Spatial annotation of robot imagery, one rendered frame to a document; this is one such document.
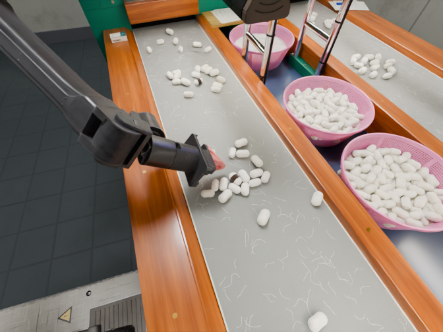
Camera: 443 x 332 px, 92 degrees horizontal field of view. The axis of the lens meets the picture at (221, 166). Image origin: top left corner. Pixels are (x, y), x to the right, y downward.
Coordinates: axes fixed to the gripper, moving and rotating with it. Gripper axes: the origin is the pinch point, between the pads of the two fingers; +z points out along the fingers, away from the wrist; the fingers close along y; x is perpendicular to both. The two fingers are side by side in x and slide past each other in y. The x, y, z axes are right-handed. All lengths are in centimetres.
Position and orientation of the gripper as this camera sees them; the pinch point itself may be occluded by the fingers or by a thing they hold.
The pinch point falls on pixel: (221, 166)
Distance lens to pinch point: 51.6
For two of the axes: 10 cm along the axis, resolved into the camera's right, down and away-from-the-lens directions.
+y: -3.6, -7.7, 5.3
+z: 7.0, 1.5, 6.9
